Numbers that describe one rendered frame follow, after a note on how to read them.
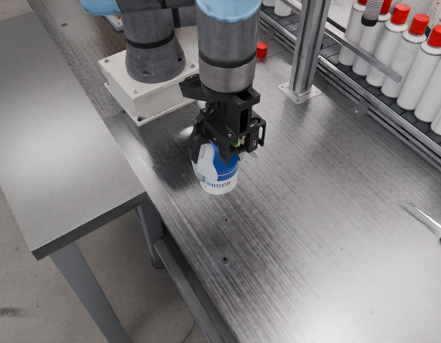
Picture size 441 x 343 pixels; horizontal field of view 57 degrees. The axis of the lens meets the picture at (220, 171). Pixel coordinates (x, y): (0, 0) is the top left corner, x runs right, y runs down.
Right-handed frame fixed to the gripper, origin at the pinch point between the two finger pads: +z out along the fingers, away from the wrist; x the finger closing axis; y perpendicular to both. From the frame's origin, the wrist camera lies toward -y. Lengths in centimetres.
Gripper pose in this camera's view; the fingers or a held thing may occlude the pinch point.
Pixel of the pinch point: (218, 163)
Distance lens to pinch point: 71.5
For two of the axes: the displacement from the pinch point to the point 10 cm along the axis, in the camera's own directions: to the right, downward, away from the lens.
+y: 5.8, 6.3, -5.2
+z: 0.0, 6.4, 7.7
